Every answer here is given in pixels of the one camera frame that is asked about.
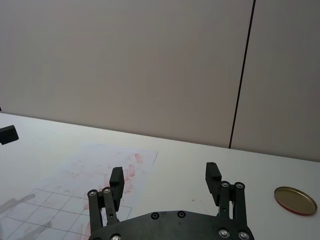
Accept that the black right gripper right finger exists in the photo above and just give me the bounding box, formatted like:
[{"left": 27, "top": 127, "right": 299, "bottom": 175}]
[{"left": 205, "top": 162, "right": 248, "bottom": 227}]

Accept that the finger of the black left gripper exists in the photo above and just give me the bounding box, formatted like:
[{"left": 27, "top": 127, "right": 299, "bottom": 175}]
[{"left": 0, "top": 125, "right": 20, "bottom": 147}]

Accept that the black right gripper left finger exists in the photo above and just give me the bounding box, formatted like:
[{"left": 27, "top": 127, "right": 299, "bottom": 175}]
[{"left": 87, "top": 166, "right": 125, "bottom": 234}]

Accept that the pale sheet with red marks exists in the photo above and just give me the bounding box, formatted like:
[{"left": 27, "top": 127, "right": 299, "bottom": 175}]
[{"left": 0, "top": 142, "right": 160, "bottom": 240}]

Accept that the round gold metal lid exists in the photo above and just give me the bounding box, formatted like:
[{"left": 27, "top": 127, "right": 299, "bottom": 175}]
[{"left": 273, "top": 186, "right": 318, "bottom": 216}]

